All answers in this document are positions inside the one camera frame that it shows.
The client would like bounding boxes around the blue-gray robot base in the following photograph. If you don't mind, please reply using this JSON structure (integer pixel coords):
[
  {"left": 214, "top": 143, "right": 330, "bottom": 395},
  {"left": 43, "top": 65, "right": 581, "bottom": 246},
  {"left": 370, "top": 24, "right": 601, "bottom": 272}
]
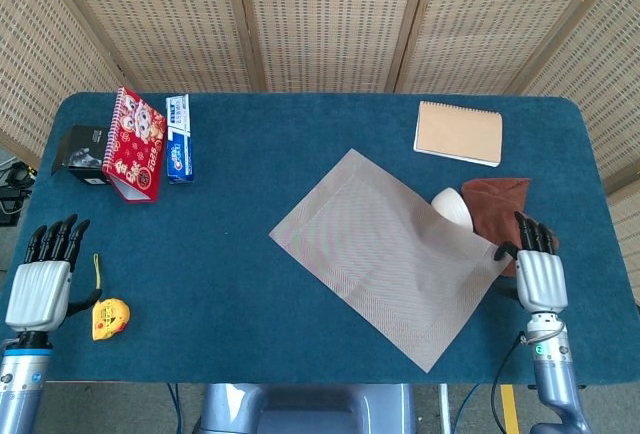
[{"left": 199, "top": 382, "right": 417, "bottom": 434}]

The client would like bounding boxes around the yellow tape measure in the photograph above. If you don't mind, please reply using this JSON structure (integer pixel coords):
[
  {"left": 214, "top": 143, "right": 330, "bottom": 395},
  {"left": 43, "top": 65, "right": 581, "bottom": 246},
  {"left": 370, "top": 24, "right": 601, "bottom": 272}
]
[{"left": 91, "top": 253, "right": 131, "bottom": 342}]

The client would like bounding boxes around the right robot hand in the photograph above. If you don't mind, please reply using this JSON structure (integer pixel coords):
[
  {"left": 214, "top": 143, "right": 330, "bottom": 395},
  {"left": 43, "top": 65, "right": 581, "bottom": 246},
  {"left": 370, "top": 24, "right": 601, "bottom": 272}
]
[{"left": 492, "top": 211, "right": 570, "bottom": 314}]

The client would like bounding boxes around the tan spiral notebook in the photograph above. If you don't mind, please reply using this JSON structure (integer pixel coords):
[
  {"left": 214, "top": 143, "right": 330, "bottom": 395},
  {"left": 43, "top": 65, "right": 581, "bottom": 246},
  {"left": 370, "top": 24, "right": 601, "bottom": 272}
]
[{"left": 412, "top": 100, "right": 504, "bottom": 169}]

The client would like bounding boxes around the woven bamboo folding screen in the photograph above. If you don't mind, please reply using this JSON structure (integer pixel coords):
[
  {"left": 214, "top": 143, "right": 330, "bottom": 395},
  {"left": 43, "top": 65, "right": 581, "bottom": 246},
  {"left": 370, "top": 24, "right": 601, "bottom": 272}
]
[{"left": 0, "top": 0, "right": 640, "bottom": 305}]

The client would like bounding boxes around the black cardboard box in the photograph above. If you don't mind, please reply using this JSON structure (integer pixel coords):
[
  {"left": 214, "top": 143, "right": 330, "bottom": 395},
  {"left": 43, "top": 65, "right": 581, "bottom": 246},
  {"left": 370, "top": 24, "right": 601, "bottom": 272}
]
[{"left": 50, "top": 125, "right": 112, "bottom": 187}]

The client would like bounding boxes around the gray woven placemat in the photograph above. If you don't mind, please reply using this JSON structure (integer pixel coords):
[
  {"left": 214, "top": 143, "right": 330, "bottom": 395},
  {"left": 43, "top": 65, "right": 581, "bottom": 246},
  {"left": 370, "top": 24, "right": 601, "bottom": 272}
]
[{"left": 268, "top": 148, "right": 509, "bottom": 374}]

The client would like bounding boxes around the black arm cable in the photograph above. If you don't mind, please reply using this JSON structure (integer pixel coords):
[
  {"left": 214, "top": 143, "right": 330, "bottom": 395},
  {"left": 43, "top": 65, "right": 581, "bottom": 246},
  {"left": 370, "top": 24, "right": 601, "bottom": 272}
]
[{"left": 490, "top": 336, "right": 526, "bottom": 434}]

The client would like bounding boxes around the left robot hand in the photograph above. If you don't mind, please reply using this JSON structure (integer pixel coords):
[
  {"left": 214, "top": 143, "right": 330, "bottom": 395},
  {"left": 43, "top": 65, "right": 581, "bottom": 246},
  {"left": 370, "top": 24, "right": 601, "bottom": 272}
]
[{"left": 4, "top": 213, "right": 104, "bottom": 333}]

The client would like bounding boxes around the white table leg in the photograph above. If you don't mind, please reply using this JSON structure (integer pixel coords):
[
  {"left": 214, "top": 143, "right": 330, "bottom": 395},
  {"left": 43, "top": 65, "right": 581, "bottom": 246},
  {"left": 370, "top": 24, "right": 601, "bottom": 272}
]
[{"left": 438, "top": 382, "right": 451, "bottom": 434}]

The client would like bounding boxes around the blue cable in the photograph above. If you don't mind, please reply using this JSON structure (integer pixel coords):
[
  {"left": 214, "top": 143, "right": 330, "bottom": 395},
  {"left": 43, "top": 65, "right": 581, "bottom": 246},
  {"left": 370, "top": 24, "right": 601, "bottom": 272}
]
[
  {"left": 167, "top": 382, "right": 182, "bottom": 434},
  {"left": 452, "top": 383, "right": 481, "bottom": 434}
]

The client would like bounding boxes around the black floor equipment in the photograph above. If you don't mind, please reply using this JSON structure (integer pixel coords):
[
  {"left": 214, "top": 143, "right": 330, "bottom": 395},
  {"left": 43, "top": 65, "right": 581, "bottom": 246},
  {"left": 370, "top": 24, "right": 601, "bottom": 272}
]
[{"left": 0, "top": 161, "right": 39, "bottom": 228}]

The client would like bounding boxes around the red desk calendar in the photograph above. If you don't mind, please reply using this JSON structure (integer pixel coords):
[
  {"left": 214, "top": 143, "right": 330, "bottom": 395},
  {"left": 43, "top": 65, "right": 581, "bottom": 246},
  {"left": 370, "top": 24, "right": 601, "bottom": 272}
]
[{"left": 101, "top": 86, "right": 168, "bottom": 204}]

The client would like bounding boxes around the cream white bowl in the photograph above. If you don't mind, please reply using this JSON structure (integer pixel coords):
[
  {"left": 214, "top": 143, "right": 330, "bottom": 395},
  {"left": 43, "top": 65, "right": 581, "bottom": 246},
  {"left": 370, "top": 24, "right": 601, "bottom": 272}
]
[{"left": 430, "top": 186, "right": 475, "bottom": 233}]

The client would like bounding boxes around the brown cloth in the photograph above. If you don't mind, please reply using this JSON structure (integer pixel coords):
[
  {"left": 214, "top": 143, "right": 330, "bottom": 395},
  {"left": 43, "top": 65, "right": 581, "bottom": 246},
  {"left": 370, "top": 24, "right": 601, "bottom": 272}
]
[{"left": 460, "top": 177, "right": 560, "bottom": 280}]

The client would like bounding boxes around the blue toothpaste box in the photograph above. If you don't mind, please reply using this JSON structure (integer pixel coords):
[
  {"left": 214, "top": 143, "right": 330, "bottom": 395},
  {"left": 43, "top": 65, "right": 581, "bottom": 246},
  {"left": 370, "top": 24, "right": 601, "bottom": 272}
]
[{"left": 165, "top": 93, "right": 197, "bottom": 186}]

